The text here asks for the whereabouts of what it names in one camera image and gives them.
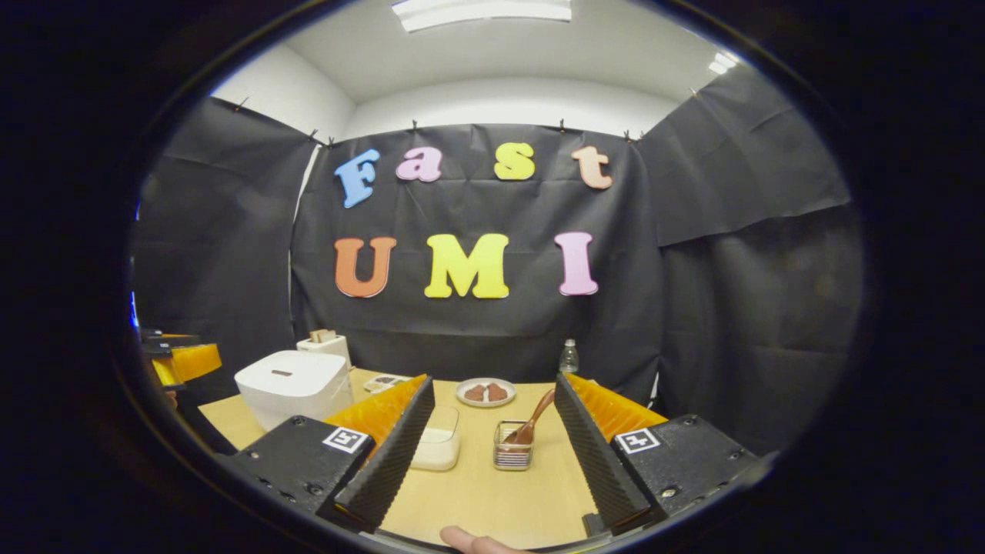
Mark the clear box of white rice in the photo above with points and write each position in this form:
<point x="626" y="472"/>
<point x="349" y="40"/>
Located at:
<point x="439" y="450"/>

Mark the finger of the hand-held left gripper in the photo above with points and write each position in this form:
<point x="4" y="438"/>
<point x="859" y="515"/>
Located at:
<point x="196" y="362"/>

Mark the white toaster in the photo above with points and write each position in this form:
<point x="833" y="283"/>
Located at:
<point x="331" y="352"/>

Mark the long ceiling light panel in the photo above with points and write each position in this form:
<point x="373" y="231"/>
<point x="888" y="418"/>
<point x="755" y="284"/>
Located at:
<point x="481" y="11"/>

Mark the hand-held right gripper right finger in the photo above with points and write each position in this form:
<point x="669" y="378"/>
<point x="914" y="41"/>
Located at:
<point x="596" y="454"/>

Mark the white rice cooker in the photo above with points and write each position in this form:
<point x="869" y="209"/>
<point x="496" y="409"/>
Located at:
<point x="292" y="392"/>

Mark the brown wooden spoon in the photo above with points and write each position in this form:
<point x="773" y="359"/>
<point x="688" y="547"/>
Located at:
<point x="531" y="419"/>

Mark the white divided sauce dish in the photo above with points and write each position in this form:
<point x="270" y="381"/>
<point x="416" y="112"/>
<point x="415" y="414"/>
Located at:
<point x="385" y="383"/>

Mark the white round plate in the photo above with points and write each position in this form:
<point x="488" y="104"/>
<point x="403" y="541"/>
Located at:
<point x="485" y="404"/>

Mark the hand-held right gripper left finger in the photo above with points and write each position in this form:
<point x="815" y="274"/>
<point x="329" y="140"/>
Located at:
<point x="396" y="454"/>

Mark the brown meat piece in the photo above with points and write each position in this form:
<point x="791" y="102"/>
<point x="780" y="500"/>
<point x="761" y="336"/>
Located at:
<point x="497" y="392"/>
<point x="475" y="393"/>

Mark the clear bottle with green label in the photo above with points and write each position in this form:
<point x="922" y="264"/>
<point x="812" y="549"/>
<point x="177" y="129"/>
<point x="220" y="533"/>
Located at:
<point x="569" y="360"/>

